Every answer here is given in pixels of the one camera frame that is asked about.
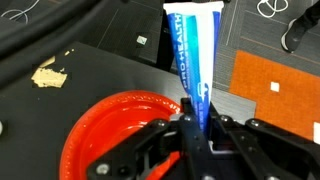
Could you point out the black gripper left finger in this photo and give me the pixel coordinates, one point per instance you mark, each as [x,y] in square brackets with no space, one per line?
[166,156]

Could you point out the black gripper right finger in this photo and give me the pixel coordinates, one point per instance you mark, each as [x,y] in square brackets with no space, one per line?
[266,156]

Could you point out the blue white toothpaste tube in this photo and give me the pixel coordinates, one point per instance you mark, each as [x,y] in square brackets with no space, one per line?
[196,50]

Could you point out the red plastic bowl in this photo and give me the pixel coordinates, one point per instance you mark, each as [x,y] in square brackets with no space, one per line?
[100,133]

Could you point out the black shoe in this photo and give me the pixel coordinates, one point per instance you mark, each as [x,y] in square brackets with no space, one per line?
[295,33]

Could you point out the tan tape scrap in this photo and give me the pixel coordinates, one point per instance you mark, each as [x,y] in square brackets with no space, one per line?
[50,78]

